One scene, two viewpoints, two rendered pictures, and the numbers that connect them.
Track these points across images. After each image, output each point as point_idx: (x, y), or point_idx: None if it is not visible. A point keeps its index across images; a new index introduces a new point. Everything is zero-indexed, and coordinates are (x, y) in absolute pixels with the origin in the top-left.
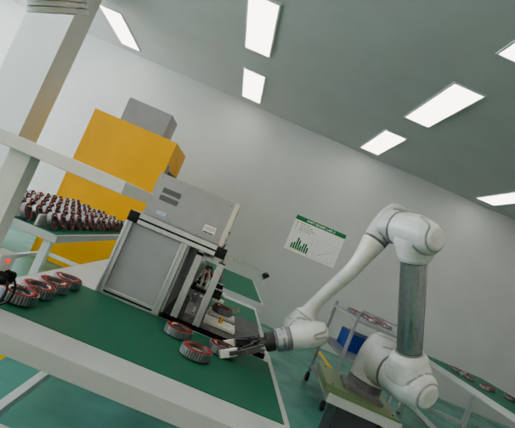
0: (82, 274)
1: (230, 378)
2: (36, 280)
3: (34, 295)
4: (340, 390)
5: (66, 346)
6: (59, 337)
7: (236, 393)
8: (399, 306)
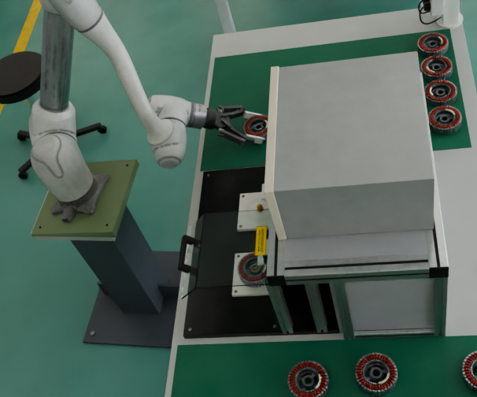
0: (468, 193)
1: (251, 87)
2: (444, 69)
3: (419, 41)
4: (121, 160)
5: (367, 27)
6: (377, 31)
7: (247, 68)
8: (72, 58)
